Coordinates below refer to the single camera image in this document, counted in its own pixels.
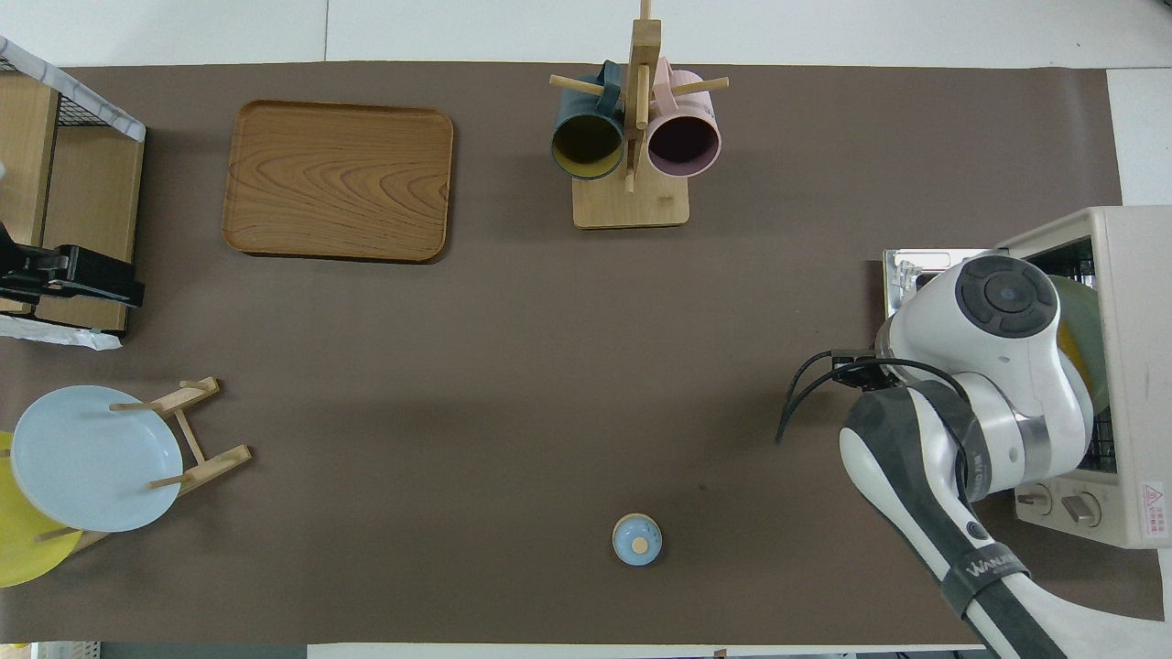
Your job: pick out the wooden plate rack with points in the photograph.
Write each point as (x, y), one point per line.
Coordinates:
(215, 465)

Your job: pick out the light blue plate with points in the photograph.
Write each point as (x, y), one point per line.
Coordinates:
(92, 458)

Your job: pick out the cream toaster oven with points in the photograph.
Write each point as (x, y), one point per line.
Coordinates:
(1140, 275)

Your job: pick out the dark teal mug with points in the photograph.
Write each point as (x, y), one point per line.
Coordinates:
(586, 142)

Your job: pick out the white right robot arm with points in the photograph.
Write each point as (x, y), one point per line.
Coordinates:
(989, 394)

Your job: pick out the pale green plate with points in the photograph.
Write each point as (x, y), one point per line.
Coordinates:
(1091, 316)

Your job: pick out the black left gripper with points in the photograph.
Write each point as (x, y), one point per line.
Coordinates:
(64, 270)

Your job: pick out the yellow corn cob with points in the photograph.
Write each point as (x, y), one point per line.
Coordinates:
(1077, 359)

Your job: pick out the brown wooden tray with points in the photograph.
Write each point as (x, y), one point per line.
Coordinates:
(339, 183)

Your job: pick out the brown table mat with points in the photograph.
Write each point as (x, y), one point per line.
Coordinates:
(458, 412)

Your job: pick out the wooden mug tree stand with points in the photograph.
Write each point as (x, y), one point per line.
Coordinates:
(632, 206)

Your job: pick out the pink mug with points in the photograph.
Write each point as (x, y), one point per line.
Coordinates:
(684, 142)

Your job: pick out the silver oven knob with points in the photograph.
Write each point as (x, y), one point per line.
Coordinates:
(1082, 509)
(1036, 501)

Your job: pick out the yellow plate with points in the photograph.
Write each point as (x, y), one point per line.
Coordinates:
(23, 549)

